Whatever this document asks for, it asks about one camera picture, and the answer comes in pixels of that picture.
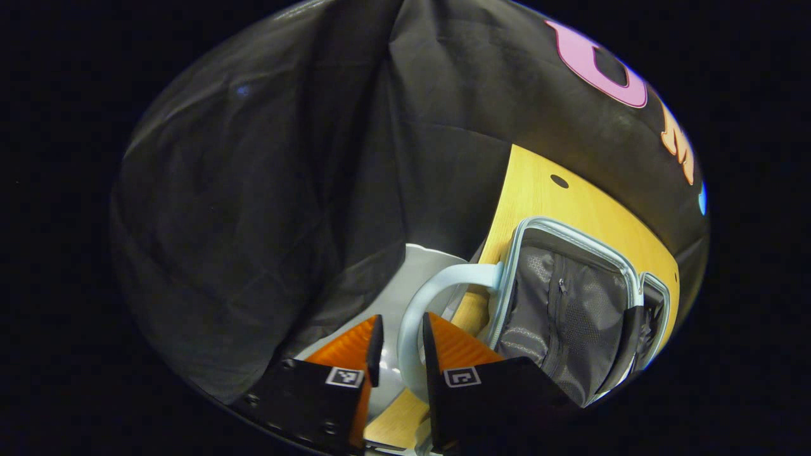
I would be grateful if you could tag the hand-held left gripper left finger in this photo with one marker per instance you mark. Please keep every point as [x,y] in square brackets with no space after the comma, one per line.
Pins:
[376,354]

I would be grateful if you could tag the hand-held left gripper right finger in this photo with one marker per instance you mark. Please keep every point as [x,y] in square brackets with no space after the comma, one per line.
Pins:
[429,380]

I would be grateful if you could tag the light blue suitcase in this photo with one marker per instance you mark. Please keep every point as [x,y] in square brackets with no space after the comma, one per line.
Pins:
[570,304]

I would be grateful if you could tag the black backdrop cloth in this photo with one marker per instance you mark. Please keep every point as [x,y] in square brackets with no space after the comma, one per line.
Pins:
[253,190]

